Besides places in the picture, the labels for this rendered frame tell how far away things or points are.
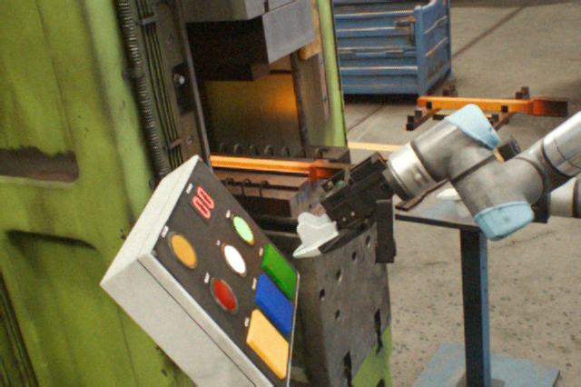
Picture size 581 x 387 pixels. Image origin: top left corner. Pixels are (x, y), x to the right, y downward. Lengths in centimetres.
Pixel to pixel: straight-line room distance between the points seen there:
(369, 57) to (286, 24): 390
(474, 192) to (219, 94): 104
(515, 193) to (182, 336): 50
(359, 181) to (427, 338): 168
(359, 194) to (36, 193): 67
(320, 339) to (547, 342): 127
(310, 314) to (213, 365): 66
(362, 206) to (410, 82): 426
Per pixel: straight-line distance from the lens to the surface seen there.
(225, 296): 96
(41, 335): 174
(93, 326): 165
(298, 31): 151
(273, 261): 115
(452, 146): 105
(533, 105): 194
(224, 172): 168
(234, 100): 192
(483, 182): 104
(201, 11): 140
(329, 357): 164
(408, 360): 262
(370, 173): 108
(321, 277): 154
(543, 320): 283
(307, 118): 184
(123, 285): 90
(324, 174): 157
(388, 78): 535
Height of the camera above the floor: 157
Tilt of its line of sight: 23 degrees down
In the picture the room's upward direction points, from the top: 8 degrees counter-clockwise
